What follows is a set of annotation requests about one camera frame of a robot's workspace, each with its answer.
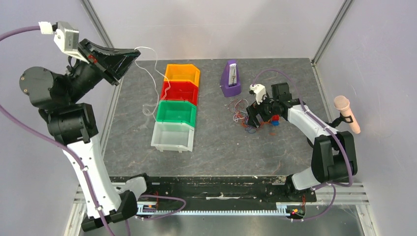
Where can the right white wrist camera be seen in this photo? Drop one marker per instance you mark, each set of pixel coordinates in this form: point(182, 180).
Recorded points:
point(259, 91)

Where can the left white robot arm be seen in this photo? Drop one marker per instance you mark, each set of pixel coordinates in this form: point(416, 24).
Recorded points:
point(72, 125)

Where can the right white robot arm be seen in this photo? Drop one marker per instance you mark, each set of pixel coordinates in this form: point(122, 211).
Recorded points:
point(334, 154)

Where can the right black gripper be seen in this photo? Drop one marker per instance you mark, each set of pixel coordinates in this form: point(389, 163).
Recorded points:
point(258, 111)

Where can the purple metronome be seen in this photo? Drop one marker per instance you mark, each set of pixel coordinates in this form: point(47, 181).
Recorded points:
point(230, 81)

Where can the orange plastic bin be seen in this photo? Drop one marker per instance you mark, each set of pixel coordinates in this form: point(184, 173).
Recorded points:
point(182, 73)

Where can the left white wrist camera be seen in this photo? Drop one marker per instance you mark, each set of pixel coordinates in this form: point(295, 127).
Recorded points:
point(66, 37)

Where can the clear white plastic bin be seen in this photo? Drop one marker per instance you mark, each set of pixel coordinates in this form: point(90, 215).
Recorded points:
point(173, 136)

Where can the pink microphone on stand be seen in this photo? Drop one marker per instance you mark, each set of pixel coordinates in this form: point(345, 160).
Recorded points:
point(342, 104)

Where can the green plastic bin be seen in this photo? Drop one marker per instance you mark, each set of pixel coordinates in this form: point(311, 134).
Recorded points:
point(177, 111)

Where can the toy brick stack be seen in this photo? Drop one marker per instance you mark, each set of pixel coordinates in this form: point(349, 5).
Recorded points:
point(275, 120)

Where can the red plastic bin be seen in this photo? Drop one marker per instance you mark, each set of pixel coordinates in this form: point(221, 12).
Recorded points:
point(180, 91)

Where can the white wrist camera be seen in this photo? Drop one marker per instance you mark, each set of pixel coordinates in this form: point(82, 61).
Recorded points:
point(259, 91)
point(66, 37)

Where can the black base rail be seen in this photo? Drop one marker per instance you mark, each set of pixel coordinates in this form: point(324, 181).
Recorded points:
point(224, 192)

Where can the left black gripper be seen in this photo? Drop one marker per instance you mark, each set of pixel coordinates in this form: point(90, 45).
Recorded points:
point(106, 60)

